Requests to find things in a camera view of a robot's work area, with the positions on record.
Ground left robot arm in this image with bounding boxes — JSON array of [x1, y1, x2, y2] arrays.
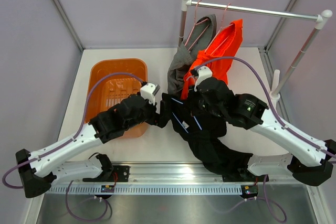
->
[[15, 94, 169, 198]]

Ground metal clothes rack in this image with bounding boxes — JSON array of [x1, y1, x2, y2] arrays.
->
[[178, 0, 333, 104]]

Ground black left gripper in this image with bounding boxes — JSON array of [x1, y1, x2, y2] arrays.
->
[[124, 95, 171, 131]]

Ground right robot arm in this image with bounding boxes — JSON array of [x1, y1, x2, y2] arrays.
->
[[187, 77, 335, 186]]

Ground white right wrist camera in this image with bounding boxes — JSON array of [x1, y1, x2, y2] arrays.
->
[[191, 66, 213, 91]]

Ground white slotted cable duct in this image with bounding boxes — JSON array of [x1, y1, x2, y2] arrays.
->
[[47, 184, 243, 195]]

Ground grey shorts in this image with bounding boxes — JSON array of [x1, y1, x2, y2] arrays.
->
[[167, 14, 217, 97]]

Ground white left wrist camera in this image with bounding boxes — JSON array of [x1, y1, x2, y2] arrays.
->
[[140, 82, 160, 105]]

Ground blue hanger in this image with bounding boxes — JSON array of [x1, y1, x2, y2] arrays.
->
[[170, 98, 202, 133]]

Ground black shorts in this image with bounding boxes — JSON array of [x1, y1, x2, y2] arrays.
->
[[170, 95, 254, 181]]

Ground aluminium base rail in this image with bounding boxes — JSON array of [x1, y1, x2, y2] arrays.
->
[[33, 162, 320, 185]]

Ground pink hanger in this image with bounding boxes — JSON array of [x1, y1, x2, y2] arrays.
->
[[204, 3, 231, 54], [184, 0, 209, 51]]

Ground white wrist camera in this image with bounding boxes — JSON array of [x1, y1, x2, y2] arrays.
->
[[191, 66, 213, 91], [140, 82, 160, 105]]

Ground orange plastic basket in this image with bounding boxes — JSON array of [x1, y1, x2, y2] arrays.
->
[[86, 58, 149, 140]]

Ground orange shorts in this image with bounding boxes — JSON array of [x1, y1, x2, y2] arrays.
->
[[180, 18, 244, 100]]

